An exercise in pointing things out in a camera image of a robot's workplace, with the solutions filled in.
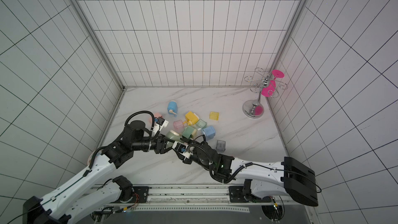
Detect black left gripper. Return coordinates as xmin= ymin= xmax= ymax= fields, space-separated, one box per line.
xmin=133 ymin=133 xmax=179 ymax=154

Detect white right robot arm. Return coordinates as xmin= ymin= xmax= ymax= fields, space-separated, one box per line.
xmin=173 ymin=142 xmax=319 ymax=207

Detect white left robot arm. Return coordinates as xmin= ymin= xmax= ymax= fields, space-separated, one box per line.
xmin=14 ymin=111 xmax=169 ymax=224

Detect clear grey sharpener tray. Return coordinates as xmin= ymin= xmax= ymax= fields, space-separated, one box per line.
xmin=216 ymin=140 xmax=226 ymax=152

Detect mint green pencil sharpener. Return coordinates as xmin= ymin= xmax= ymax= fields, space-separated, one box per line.
xmin=182 ymin=126 xmax=198 ymax=139

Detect clear pink sharpener tray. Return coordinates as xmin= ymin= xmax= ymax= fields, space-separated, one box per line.
xmin=173 ymin=120 xmax=184 ymax=131

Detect clear mint sharpener tray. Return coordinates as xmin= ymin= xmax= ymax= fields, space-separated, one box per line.
xmin=196 ymin=119 xmax=207 ymax=129

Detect yellow pencil sharpener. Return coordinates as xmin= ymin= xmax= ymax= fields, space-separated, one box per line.
xmin=183 ymin=112 xmax=200 ymax=126

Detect clear yellow sharpener tray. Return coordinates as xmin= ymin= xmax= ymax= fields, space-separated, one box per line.
xmin=209 ymin=112 xmax=219 ymax=121

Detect chrome cup holder stand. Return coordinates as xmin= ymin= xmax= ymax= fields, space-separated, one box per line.
xmin=242 ymin=67 xmax=288 ymax=119

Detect magenta plastic goblet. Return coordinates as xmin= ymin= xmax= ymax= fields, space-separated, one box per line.
xmin=261 ymin=69 xmax=287 ymax=98

